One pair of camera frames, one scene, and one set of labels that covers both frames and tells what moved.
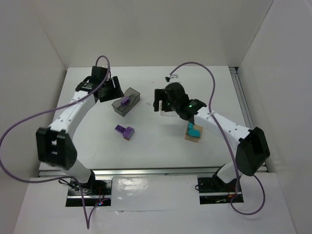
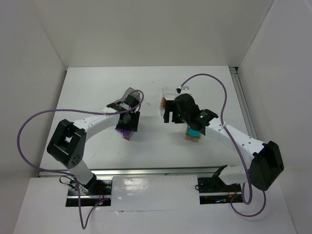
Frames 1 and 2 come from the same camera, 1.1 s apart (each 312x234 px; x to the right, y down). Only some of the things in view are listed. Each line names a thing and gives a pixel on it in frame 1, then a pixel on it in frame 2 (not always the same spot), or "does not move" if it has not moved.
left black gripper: x=111 y=90 → x=131 y=122
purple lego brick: x=120 y=129 does not move
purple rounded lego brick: x=128 y=132 does not move
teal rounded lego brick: x=194 y=132 does not move
